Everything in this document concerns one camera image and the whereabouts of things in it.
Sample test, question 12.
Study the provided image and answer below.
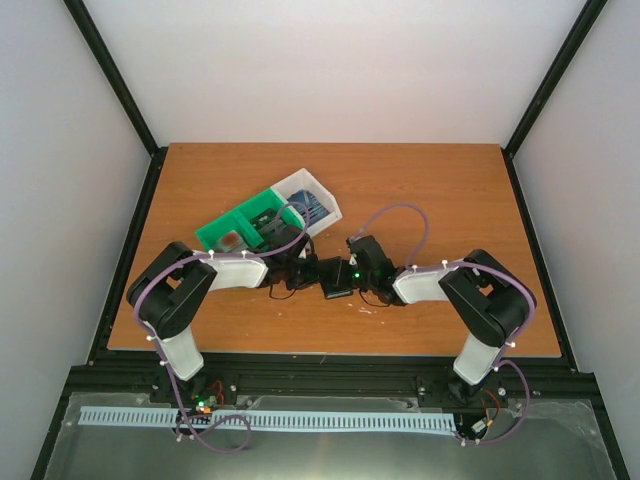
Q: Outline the black leather card holder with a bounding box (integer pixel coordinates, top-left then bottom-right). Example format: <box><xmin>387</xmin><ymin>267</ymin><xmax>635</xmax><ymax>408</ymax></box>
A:
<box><xmin>318</xmin><ymin>257</ymin><xmax>353</xmax><ymax>300</ymax></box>

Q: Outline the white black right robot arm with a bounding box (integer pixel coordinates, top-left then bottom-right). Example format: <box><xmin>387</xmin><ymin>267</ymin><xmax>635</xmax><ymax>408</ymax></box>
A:
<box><xmin>347</xmin><ymin>235</ymin><xmax>537</xmax><ymax>387</ymax></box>

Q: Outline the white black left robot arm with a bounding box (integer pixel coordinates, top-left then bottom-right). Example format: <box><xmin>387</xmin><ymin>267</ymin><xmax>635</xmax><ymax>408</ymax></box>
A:
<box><xmin>126</xmin><ymin>225</ymin><xmax>313</xmax><ymax>403</ymax></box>

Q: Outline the black card stack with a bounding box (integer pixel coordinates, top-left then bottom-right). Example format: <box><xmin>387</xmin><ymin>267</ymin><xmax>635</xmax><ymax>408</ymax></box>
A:
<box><xmin>250</xmin><ymin>208</ymin><xmax>281</xmax><ymax>235</ymax></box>

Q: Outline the blue card stack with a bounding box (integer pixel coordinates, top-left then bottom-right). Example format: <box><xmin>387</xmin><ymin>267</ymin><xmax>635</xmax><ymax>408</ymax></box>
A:
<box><xmin>287</xmin><ymin>189</ymin><xmax>330</xmax><ymax>225</ymax></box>

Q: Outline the red white card stack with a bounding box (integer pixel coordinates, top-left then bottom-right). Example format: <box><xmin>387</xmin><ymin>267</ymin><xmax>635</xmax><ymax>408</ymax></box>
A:
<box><xmin>214</xmin><ymin>230</ymin><xmax>248</xmax><ymax>253</ymax></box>

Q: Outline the green double plastic bin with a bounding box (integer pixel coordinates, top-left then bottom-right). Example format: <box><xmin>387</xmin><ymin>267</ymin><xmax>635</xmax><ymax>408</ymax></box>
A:
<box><xmin>195</xmin><ymin>188</ymin><xmax>304</xmax><ymax>251</ymax></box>

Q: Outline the white plastic bin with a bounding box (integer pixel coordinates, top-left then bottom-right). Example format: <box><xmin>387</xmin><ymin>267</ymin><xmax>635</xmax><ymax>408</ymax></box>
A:
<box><xmin>271</xmin><ymin>168</ymin><xmax>343</xmax><ymax>237</ymax></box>

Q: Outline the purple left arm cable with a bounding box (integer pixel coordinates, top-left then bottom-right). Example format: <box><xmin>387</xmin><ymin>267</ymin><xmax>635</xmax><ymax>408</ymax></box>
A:
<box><xmin>133</xmin><ymin>202</ymin><xmax>314</xmax><ymax>453</ymax></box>

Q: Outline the metal base plate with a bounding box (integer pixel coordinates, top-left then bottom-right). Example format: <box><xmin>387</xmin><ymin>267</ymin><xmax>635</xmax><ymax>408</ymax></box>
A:
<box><xmin>39</xmin><ymin>394</ymin><xmax>621</xmax><ymax>479</ymax></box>

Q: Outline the light blue cable duct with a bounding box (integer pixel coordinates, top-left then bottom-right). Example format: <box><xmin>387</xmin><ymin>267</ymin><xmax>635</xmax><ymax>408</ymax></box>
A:
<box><xmin>77</xmin><ymin>406</ymin><xmax>456</xmax><ymax>435</ymax></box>

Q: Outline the black frame rail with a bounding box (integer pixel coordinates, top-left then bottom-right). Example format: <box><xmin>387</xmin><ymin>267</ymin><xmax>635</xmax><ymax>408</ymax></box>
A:
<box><xmin>63</xmin><ymin>0</ymin><xmax>169</xmax><ymax>156</ymax></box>

